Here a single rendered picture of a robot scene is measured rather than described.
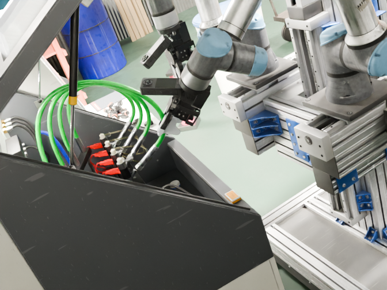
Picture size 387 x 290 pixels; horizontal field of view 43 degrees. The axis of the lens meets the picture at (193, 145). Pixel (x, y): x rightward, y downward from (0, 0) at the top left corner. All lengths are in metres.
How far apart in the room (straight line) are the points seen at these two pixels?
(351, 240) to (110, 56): 4.53
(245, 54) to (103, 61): 5.09
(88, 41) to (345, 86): 4.85
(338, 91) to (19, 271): 1.06
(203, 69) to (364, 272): 1.29
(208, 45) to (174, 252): 0.54
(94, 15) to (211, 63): 5.04
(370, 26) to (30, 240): 1.02
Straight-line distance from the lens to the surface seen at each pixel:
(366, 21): 1.43
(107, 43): 6.26
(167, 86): 1.28
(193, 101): 1.29
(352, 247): 2.31
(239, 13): 1.35
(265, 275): 1.51
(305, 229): 2.44
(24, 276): 1.24
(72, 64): 1.08
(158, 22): 1.50
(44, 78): 1.78
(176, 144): 1.88
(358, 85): 1.62
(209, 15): 1.97
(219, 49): 1.16
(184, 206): 1.26
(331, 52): 1.57
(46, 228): 1.19
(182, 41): 1.54
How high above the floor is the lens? 1.79
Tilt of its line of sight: 27 degrees down
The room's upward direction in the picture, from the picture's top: 20 degrees counter-clockwise
